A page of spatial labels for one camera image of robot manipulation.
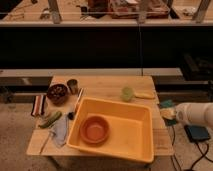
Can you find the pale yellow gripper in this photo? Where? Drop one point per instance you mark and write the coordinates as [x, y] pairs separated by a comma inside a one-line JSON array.
[[167, 113]]

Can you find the green kitchen sponge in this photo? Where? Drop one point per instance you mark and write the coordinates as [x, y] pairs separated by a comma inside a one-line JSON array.
[[168, 104]]

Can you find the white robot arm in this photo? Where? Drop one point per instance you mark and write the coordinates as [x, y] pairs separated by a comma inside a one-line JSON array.
[[190, 113]]

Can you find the green plastic cup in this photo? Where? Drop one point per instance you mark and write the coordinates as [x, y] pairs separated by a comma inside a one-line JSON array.
[[127, 94]]

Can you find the small metal cup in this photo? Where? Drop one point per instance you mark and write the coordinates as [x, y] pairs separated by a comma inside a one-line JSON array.
[[73, 86]]

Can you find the black floor pedal box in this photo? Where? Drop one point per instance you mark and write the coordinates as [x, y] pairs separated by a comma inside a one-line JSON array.
[[197, 133]]

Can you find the yellow banana toy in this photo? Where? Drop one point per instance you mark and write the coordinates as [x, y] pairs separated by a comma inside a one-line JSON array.
[[144, 95]]

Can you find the yellow plastic tub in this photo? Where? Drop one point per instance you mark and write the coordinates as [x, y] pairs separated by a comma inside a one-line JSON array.
[[130, 129]]

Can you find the orange plastic bowl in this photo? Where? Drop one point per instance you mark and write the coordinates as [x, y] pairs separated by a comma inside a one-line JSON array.
[[94, 130]]

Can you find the grey blue cloth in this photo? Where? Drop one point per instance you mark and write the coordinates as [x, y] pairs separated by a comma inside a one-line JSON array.
[[59, 131]]

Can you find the green cucumber toy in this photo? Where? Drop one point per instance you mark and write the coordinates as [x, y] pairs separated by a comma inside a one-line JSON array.
[[54, 117]]

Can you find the dark red bowl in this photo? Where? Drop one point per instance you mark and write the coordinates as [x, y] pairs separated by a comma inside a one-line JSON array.
[[57, 94]]

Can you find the small wooden table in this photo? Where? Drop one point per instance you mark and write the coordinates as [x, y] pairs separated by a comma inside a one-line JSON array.
[[109, 88]]

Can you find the wooden stick utensil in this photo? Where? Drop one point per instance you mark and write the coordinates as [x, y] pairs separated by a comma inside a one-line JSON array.
[[44, 144]]

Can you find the wooden handled brush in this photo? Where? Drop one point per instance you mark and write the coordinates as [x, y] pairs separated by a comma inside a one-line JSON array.
[[72, 113]]

